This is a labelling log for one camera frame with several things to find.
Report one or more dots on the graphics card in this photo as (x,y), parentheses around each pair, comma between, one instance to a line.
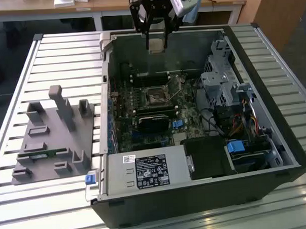
(153,124)

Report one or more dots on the green RAM stick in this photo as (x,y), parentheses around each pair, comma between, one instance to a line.
(51,152)

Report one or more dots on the wooden cabinet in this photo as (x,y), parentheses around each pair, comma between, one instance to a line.
(278,12)

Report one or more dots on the pale blue hanging cloth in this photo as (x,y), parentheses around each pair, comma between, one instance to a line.
(191,14)

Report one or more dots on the black open PC case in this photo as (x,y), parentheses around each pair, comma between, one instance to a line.
(172,210)

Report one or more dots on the silver CPU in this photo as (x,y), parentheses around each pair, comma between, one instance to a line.
(156,46)

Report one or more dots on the green motherboard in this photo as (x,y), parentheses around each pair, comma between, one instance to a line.
(186,113)

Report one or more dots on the wooden desk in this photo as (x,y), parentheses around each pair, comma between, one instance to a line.
(24,9)

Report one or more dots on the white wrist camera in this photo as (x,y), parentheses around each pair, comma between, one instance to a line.
(182,3)

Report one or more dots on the silver drive cage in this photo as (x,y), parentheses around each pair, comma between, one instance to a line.
(212,79)

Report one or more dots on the silver heat sink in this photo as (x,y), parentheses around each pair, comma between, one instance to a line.
(179,136)

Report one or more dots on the CPU socket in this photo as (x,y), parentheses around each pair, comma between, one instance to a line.
(156,95)

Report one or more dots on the blue disk carrier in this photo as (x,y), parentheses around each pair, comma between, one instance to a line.
(235,147)

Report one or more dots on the silver power supply unit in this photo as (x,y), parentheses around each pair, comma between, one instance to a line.
(117,177)

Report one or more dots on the blue case latch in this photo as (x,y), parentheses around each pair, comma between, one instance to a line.
(89,179)

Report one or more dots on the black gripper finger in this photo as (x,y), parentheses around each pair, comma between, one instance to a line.
(166,40)
(149,41)

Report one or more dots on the grey parts rack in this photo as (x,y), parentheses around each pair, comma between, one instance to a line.
(55,149)

